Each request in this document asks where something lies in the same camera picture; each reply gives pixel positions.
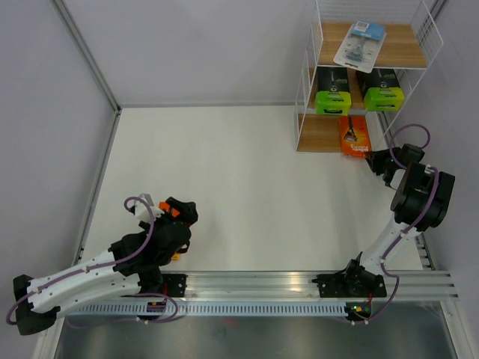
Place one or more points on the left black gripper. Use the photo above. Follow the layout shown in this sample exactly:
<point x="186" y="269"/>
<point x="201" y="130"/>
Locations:
<point x="187" y="210"/>

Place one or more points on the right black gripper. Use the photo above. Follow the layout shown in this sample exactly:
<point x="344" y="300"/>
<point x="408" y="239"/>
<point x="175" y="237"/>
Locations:
<point x="374" y="158"/>

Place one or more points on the orange razor box front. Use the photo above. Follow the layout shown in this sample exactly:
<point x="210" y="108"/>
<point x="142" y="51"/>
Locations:
<point x="174" y="234"/>

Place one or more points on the orange razor box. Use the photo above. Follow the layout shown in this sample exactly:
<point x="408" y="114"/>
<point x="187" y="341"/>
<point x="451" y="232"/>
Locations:
<point x="174" y="234"/>
<point x="354" y="136"/>

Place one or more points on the green black razor box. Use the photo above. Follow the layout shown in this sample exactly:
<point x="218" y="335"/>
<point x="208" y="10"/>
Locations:
<point x="333" y="95"/>
<point x="380" y="90"/>

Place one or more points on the white wire wooden shelf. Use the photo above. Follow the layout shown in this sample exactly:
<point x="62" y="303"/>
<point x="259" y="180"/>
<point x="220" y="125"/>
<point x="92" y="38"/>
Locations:
<point x="411" y="45"/>

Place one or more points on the blue clear razor blister pack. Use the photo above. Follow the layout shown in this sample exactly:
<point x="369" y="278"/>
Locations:
<point x="360" y="48"/>

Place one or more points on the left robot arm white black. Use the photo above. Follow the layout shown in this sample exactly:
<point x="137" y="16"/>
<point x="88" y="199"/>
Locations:
<point x="130" y="267"/>

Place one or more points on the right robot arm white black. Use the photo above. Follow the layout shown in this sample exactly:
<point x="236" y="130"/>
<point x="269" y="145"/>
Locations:
<point x="421" y="201"/>

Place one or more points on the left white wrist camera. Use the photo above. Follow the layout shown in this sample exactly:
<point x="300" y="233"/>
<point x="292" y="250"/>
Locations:
<point x="144" y="208"/>

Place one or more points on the white slotted cable duct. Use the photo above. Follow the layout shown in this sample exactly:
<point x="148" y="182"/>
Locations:
<point x="215" y="308"/>

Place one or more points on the aluminium rail frame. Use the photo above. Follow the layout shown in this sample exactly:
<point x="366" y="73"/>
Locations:
<point x="249" y="285"/>

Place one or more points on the aluminium corner post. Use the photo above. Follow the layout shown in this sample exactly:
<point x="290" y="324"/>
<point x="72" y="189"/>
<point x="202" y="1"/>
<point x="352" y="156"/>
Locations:
<point x="78" y="39"/>

